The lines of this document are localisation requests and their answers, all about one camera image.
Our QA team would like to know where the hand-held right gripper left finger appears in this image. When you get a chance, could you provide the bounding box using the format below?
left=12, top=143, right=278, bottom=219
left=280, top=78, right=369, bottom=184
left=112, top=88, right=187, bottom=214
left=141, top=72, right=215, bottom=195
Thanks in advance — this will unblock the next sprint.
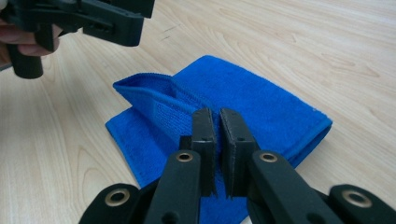
left=179, top=106, right=218, bottom=198

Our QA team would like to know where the blue towel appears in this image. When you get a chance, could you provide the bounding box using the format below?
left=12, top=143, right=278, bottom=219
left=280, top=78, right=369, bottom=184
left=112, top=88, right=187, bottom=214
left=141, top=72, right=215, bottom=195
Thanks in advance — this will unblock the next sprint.
left=105, top=54, right=333, bottom=224

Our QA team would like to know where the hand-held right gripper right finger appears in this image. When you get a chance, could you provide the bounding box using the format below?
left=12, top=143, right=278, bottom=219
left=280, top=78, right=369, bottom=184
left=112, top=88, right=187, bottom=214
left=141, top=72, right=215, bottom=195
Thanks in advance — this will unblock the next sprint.
left=219, top=107, right=261, bottom=199

